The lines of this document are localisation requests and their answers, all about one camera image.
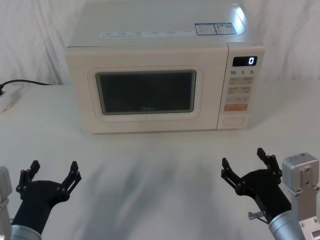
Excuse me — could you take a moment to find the black power cable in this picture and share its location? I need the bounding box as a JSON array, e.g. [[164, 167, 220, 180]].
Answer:
[[0, 79, 52, 96]]

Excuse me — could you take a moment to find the blue bordered sticker red mark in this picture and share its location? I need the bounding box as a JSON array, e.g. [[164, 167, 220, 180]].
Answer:
[[213, 22, 234, 35]]

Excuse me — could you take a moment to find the long white sticker strip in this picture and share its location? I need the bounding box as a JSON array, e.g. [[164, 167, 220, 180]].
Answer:
[[100, 29, 195, 39]]

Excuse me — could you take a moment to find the cream microwave oven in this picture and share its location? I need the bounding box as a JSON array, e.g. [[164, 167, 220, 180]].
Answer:
[[65, 0, 266, 136]]

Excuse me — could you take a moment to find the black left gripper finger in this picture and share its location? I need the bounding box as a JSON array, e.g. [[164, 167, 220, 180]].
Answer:
[[57, 160, 83, 201], [15, 160, 41, 194]]

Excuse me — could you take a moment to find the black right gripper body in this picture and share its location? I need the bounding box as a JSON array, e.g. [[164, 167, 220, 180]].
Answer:
[[237, 168, 292, 221]]

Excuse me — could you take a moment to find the blue bordered white sticker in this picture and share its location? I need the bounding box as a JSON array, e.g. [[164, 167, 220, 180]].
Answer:
[[194, 22, 215, 36]]

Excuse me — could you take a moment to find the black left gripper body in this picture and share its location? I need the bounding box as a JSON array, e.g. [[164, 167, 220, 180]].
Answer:
[[11, 179, 68, 236]]

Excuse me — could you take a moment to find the white table cloth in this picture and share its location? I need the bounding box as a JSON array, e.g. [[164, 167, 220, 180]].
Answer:
[[0, 83, 320, 240]]

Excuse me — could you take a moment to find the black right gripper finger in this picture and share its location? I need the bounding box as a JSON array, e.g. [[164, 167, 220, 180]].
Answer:
[[256, 147, 283, 180], [220, 157, 248, 196]]

